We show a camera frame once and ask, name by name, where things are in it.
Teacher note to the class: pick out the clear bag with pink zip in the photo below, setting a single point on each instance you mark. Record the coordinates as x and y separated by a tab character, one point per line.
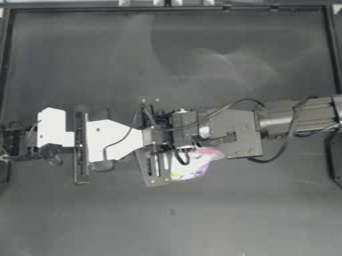
191	170

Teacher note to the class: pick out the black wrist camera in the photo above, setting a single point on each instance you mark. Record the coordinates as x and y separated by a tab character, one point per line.
103	166
51	153

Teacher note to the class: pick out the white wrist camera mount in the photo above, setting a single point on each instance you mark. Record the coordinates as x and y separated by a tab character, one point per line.
95	133
51	126

